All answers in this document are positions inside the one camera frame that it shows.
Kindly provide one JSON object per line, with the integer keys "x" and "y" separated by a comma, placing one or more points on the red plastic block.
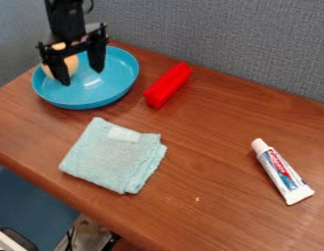
{"x": 160, "y": 91}

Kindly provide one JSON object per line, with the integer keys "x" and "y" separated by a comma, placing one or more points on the light blue cloth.
{"x": 114, "y": 156}

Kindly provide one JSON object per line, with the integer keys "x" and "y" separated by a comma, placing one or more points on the white black object corner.
{"x": 12, "y": 241}

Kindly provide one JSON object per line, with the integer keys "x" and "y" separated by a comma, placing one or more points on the white toothpaste tube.
{"x": 284, "y": 176}

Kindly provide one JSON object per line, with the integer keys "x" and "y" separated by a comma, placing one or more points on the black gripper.
{"x": 68, "y": 29}

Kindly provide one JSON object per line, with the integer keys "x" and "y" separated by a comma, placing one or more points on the grey table leg base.
{"x": 87, "y": 236}

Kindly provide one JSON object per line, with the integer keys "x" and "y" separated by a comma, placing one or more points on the blue plate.
{"x": 91, "y": 90}

